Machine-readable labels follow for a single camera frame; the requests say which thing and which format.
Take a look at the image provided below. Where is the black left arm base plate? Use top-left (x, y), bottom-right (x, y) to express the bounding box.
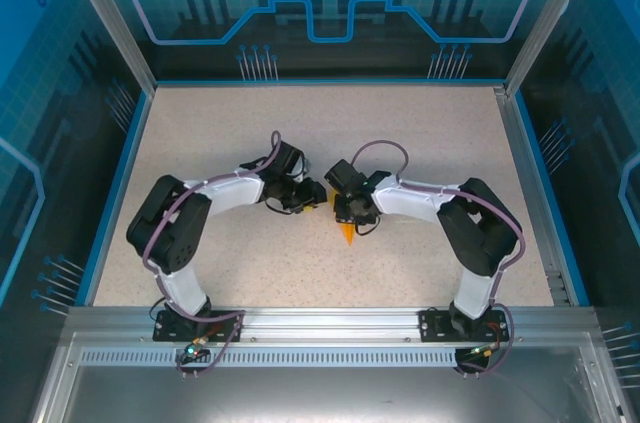
top-left (152, 309), bottom-right (245, 343)

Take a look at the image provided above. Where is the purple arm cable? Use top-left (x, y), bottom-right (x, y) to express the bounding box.
top-left (142, 130), bottom-right (249, 379)
top-left (349, 140), bottom-right (526, 379)

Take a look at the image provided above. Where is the grey metal tray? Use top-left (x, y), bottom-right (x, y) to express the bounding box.
top-left (29, 332), bottom-right (626, 423)

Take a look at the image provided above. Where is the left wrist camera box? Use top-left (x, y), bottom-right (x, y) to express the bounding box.
top-left (291, 157), bottom-right (312, 183)

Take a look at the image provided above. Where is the slotted grey cable duct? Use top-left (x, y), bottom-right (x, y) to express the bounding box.
top-left (79, 350), bottom-right (584, 369)

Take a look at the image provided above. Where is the aluminium mounting rail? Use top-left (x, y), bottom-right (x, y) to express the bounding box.
top-left (67, 306), bottom-right (599, 342)

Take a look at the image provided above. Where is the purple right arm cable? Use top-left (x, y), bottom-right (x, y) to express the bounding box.
top-left (349, 140), bottom-right (526, 379)

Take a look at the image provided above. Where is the left cable connector with light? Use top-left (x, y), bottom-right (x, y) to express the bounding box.
top-left (182, 337), bottom-right (209, 360)

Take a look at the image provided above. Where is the aluminium frame post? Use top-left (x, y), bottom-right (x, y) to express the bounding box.
top-left (503, 0), bottom-right (604, 94)
top-left (56, 0), bottom-right (157, 94)

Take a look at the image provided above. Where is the yellow square paper sheet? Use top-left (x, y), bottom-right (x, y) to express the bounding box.
top-left (327, 186), bottom-right (357, 248)

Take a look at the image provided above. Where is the right cable connector with light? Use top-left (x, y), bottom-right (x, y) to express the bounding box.
top-left (467, 342), bottom-right (501, 360)

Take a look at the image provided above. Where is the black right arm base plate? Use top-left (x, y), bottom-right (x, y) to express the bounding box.
top-left (418, 307), bottom-right (511, 343)

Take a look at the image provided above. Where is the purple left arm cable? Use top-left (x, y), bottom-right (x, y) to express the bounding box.
top-left (142, 130), bottom-right (249, 379)

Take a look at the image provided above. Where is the blue table edge strip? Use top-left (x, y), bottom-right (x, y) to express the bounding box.
top-left (74, 90), bottom-right (154, 307)
top-left (512, 91), bottom-right (591, 307)

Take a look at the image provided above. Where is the cable connector with light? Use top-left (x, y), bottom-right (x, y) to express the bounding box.
top-left (467, 342), bottom-right (501, 360)
top-left (182, 337), bottom-right (209, 360)

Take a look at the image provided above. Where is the aluminium table side rail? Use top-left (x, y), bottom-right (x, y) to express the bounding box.
top-left (492, 85), bottom-right (574, 307)

